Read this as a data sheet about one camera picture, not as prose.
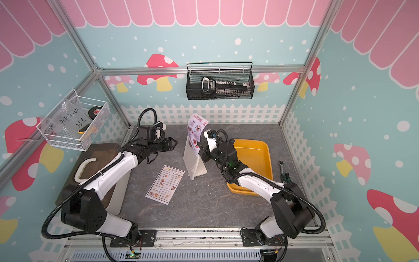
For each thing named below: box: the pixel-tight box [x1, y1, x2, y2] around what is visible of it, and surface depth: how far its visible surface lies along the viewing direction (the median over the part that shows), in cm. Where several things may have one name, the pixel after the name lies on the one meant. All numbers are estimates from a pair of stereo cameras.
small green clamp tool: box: [278, 160, 292, 183], surface depth 98 cm
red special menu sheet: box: [187, 112, 209, 156], surface depth 80 cm
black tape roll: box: [88, 105, 103, 121], surface depth 82 cm
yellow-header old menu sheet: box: [145, 164, 186, 206], surface depth 93 cm
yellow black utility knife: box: [77, 123, 92, 135], surface depth 66 cm
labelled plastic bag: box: [49, 95, 93, 139], surface depth 68 cm
